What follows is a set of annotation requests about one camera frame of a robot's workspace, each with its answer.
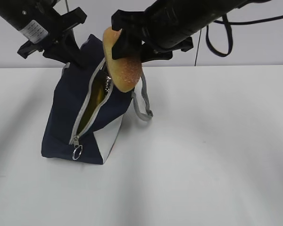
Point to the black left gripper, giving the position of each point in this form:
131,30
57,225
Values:
51,33

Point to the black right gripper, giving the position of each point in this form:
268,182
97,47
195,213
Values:
160,31

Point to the brown bread roll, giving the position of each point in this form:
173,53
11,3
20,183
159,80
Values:
125,72

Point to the yellow banana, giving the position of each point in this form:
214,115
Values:
97,95

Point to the navy and white lunch bag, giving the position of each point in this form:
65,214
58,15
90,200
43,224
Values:
71,96

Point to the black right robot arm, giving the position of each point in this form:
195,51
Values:
196,14

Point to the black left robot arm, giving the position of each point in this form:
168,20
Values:
15,12

